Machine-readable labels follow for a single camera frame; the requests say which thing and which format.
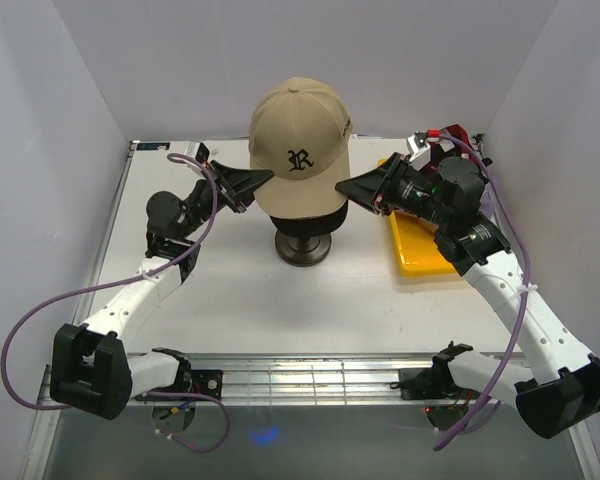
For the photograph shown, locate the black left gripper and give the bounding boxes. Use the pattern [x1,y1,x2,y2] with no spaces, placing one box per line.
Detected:
[179,160,275,240]

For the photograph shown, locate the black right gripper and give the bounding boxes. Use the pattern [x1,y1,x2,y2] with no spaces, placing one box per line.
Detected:
[335,153,449,228]

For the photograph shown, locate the black baseball cap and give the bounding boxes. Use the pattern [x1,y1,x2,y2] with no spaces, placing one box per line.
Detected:
[270,203,348,238]

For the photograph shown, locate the beige baseball cap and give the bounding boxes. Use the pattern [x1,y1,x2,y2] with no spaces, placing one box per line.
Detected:
[248,77,352,220]

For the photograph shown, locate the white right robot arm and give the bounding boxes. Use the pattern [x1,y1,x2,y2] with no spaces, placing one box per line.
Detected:
[336,153,600,439]

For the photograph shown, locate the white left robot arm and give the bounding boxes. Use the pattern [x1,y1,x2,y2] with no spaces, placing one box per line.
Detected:
[50,145,274,419]

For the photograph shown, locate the yellow plastic tray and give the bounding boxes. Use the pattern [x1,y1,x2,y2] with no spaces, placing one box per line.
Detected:
[377,157,463,277]

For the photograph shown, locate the beige mannequin head stand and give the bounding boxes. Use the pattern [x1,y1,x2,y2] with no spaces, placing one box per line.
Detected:
[274,231,332,268]

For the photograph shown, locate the red baseball cap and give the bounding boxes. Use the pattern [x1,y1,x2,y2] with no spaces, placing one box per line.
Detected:
[426,124,475,163]

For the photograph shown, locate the lavender baseball cap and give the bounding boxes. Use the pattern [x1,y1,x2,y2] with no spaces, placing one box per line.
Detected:
[479,182,497,220]

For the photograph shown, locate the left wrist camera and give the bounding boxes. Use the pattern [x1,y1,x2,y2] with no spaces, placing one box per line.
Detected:
[194,142,211,165]

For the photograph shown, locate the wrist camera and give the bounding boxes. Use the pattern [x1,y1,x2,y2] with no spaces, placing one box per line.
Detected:
[406,129,440,169]
[194,142,211,165]

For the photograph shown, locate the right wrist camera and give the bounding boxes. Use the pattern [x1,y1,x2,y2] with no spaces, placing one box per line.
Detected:
[406,129,440,169]

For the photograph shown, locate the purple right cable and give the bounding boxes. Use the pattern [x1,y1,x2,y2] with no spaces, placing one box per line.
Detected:
[431,130,532,452]

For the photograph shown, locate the purple cable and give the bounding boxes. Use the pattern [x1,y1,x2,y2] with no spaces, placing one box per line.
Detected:
[0,152,219,411]
[431,130,532,452]

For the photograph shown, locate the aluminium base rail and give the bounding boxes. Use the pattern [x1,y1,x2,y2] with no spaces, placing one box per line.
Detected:
[35,352,581,407]

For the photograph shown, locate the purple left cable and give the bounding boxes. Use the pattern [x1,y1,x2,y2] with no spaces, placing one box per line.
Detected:
[0,152,219,411]

